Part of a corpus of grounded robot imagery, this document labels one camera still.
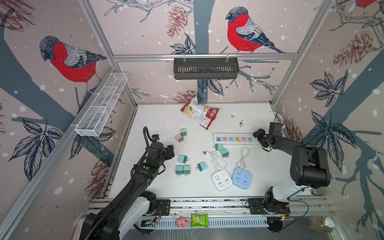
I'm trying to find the white multicolour power strip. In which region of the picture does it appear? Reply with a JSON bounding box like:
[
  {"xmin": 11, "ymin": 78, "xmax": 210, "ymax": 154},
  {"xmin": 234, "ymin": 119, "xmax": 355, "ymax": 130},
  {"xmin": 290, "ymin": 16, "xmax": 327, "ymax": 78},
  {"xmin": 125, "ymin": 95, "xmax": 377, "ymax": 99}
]
[{"xmin": 213, "ymin": 133, "xmax": 259, "ymax": 145}]

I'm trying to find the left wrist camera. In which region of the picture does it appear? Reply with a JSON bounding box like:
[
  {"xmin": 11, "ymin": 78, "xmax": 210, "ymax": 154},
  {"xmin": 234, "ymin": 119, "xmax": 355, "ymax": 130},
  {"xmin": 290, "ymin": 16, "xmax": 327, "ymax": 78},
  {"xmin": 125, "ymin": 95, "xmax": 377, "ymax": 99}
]
[{"xmin": 151, "ymin": 134, "xmax": 160, "ymax": 142}]

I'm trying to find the pink toy pig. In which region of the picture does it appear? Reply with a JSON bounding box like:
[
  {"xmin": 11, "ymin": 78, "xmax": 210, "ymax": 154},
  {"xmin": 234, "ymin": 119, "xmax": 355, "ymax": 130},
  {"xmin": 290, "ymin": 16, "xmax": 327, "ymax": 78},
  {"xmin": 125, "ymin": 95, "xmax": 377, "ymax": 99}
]
[{"xmin": 175, "ymin": 216, "xmax": 191, "ymax": 228}]

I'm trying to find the red white chips bag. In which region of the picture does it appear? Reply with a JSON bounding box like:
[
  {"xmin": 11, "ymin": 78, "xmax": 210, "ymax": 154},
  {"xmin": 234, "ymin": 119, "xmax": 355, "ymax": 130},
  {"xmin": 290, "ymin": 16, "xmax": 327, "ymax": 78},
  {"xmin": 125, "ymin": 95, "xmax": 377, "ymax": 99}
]
[{"xmin": 181, "ymin": 97, "xmax": 220, "ymax": 130}]

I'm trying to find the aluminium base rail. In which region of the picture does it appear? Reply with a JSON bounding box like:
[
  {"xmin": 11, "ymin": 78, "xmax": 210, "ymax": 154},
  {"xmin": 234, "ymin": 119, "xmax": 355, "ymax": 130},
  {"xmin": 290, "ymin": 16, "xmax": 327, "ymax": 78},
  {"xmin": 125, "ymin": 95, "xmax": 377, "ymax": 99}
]
[{"xmin": 86, "ymin": 196, "xmax": 335, "ymax": 230}]

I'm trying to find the teal plug adapter front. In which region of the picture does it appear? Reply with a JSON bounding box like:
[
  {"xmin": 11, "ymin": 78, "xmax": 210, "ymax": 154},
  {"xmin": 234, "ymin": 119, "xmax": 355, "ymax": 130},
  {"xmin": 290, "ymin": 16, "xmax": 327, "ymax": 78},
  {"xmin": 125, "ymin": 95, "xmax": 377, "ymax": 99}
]
[{"xmin": 175, "ymin": 165, "xmax": 184, "ymax": 176}]

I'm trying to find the green plug adapter front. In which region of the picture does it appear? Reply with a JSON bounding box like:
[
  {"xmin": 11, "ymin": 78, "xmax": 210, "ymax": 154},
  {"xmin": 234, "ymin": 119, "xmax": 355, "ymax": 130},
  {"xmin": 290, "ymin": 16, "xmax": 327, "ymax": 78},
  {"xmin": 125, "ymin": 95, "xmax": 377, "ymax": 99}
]
[{"xmin": 183, "ymin": 165, "xmax": 191, "ymax": 176}]

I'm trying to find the green snack packet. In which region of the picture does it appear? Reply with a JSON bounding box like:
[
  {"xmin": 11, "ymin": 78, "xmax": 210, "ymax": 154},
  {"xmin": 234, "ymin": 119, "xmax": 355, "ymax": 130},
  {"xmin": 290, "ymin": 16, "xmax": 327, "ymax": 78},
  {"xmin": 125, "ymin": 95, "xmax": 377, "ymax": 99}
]
[{"xmin": 191, "ymin": 214, "xmax": 209, "ymax": 228}]

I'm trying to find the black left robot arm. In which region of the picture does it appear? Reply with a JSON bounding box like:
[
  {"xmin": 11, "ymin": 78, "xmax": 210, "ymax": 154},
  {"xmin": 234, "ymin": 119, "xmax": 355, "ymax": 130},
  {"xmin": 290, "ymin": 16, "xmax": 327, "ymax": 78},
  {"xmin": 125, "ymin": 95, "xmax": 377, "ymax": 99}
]
[{"xmin": 79, "ymin": 127, "xmax": 175, "ymax": 240}]

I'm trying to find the green plug adapter far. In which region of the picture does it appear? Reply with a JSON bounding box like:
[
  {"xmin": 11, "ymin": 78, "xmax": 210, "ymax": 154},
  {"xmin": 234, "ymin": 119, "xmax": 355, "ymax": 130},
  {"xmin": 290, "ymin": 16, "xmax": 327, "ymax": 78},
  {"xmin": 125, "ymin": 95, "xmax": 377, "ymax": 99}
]
[{"xmin": 180, "ymin": 128, "xmax": 187, "ymax": 136}]

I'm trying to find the black hanging wire basket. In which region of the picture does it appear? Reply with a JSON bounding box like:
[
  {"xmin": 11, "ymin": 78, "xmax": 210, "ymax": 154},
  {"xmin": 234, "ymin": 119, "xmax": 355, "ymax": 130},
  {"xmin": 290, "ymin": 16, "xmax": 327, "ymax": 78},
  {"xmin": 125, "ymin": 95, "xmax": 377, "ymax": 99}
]
[{"xmin": 174, "ymin": 58, "xmax": 239, "ymax": 80}]

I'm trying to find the pink plug adapter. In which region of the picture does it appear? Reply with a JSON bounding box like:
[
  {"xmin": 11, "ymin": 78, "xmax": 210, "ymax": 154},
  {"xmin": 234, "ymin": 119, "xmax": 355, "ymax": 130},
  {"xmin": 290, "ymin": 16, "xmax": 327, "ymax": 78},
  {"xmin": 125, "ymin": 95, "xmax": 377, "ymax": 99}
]
[{"xmin": 175, "ymin": 134, "xmax": 184, "ymax": 143}]

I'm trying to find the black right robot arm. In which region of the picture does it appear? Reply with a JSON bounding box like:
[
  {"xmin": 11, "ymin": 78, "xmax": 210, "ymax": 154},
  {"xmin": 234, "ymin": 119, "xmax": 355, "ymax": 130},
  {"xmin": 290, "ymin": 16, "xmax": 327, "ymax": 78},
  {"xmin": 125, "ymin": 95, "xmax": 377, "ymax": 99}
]
[{"xmin": 253, "ymin": 122, "xmax": 331, "ymax": 214}]

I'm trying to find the blue square power socket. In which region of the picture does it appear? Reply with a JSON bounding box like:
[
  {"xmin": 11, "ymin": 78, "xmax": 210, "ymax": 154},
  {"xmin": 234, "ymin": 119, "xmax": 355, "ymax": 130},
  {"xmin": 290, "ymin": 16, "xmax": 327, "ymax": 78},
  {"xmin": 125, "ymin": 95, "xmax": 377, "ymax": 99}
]
[{"xmin": 232, "ymin": 168, "xmax": 252, "ymax": 190}]

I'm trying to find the light green plug adapter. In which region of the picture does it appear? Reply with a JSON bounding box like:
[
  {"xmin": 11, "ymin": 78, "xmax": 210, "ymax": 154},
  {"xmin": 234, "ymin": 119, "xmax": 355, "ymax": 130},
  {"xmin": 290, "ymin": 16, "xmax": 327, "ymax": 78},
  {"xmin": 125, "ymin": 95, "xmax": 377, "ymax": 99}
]
[{"xmin": 214, "ymin": 144, "xmax": 224, "ymax": 151}]

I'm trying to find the white square power socket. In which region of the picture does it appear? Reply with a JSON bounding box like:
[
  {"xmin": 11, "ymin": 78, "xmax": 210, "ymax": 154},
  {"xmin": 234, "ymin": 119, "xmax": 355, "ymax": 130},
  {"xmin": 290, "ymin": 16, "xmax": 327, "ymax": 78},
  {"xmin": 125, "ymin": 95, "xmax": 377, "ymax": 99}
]
[{"xmin": 212, "ymin": 170, "xmax": 233, "ymax": 192}]

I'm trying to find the blue socket white cable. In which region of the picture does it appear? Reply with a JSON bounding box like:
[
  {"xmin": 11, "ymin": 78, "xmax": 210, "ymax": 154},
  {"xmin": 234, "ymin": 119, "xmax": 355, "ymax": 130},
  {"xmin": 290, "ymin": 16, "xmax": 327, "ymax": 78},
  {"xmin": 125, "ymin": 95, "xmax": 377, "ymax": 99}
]
[{"xmin": 235, "ymin": 146, "xmax": 251, "ymax": 169}]

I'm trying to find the white wire mesh shelf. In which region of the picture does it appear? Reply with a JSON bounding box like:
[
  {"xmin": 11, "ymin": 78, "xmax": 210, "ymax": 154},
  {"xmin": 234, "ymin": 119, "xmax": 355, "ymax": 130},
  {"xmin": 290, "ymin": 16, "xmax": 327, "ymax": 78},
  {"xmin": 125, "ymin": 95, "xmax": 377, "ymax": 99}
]
[{"xmin": 75, "ymin": 73, "xmax": 128, "ymax": 137}]

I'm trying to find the teal plug adapter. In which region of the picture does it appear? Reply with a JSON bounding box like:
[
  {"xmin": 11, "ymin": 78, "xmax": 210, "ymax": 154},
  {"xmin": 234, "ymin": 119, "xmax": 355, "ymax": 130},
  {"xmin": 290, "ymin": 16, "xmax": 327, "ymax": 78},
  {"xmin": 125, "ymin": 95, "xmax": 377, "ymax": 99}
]
[
  {"xmin": 197, "ymin": 162, "xmax": 208, "ymax": 172},
  {"xmin": 175, "ymin": 165, "xmax": 184, "ymax": 176},
  {"xmin": 178, "ymin": 155, "xmax": 189, "ymax": 164},
  {"xmin": 220, "ymin": 149, "xmax": 229, "ymax": 158}
]

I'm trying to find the power strip white cable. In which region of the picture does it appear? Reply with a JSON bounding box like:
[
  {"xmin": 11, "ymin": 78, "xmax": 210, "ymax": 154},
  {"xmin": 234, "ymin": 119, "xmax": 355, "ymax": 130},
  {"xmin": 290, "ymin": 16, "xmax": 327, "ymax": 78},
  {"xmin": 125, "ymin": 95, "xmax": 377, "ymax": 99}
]
[{"xmin": 272, "ymin": 110, "xmax": 287, "ymax": 130}]

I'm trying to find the pink tray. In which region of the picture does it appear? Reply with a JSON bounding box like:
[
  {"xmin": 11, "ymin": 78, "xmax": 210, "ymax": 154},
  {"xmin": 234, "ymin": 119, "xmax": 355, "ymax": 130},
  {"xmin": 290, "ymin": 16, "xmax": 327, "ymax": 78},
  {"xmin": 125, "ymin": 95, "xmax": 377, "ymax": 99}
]
[{"xmin": 72, "ymin": 218, "xmax": 85, "ymax": 240}]

